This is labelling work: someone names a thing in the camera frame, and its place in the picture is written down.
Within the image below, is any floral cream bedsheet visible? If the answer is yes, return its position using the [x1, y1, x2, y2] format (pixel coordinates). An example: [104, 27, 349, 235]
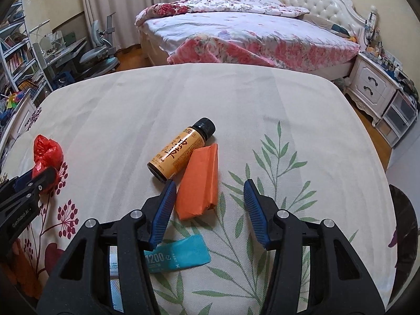
[1, 63, 397, 314]

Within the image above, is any black trash bin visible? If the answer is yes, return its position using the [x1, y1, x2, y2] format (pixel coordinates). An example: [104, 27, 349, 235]
[388, 184, 418, 302]

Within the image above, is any plastic drawer unit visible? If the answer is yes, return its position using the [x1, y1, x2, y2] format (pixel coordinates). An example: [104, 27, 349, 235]
[375, 90, 419, 148]

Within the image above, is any orange label brown bottle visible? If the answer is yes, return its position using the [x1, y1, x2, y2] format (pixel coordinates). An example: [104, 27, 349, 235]
[147, 117, 216, 183]

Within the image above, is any red plastic bag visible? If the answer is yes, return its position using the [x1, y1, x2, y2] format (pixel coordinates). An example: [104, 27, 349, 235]
[32, 134, 64, 194]

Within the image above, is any orange paper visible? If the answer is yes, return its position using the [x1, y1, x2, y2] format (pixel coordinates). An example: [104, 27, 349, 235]
[175, 143, 219, 221]

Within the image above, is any floral quilt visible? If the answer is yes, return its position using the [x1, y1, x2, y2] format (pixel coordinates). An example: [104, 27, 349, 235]
[135, 0, 310, 27]

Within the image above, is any white bed with headboard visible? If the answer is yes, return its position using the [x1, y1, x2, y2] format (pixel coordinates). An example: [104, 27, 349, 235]
[137, 0, 367, 80]

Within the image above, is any white footboard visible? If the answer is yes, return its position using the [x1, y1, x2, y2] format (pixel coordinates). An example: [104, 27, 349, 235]
[1, 92, 36, 162]

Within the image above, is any white bookshelf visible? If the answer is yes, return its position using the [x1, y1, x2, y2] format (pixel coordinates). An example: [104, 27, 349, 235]
[1, 0, 53, 106]

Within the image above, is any grey desk chair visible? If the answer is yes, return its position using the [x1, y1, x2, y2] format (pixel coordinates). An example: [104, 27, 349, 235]
[79, 13, 120, 80]

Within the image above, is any white nightstand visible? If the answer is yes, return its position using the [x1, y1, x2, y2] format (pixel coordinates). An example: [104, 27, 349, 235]
[344, 52, 399, 127]

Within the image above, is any grey study desk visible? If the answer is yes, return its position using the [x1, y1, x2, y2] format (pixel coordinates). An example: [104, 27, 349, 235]
[31, 37, 88, 90]

